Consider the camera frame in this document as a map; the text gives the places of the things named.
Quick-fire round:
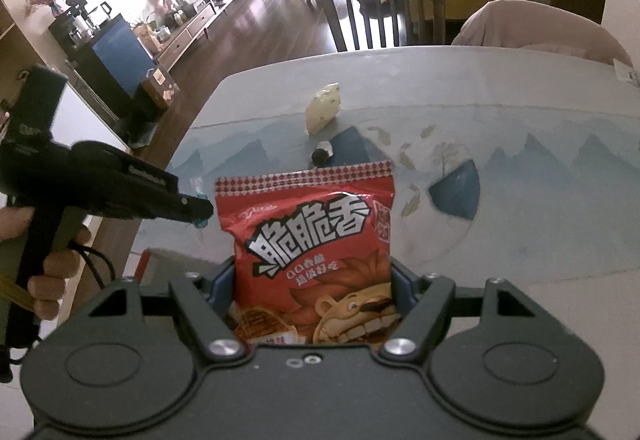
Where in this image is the blue fronted dark cabinet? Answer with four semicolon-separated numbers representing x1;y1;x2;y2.
49;12;179;148

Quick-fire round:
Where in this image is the dark wooden dining chair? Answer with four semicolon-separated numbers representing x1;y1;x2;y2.
317;0;446;52

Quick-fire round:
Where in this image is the round dark foil candy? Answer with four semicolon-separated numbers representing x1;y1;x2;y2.
310;141;334;168

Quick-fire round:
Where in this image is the person's left hand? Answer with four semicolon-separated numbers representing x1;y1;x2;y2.
0;206;94;321

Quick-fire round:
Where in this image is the pink covered chair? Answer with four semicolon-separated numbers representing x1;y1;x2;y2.
452;0;632;66

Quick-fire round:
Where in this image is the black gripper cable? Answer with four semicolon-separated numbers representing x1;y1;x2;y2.
0;238;120;366

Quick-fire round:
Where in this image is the white cardboard box red trim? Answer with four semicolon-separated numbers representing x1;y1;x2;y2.
134;248;217;290

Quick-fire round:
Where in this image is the beige snack pouch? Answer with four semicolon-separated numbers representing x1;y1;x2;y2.
305;83;341;135

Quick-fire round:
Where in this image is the wooden TV cabinet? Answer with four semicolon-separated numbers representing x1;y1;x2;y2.
154;0;234;70

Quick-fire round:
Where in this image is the red lion snack bag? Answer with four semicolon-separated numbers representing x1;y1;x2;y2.
215;161;400;348

